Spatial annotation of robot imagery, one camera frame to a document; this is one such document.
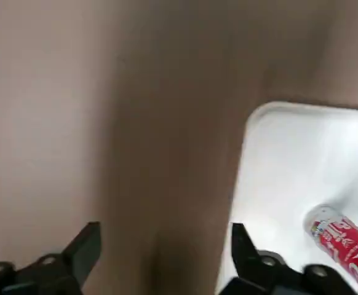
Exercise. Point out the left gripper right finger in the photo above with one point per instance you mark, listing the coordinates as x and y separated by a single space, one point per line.
268 273

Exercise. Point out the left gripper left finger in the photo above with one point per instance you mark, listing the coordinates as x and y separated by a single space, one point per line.
43 273

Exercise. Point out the white rectangular tray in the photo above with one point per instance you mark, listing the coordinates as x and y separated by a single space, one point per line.
305 159

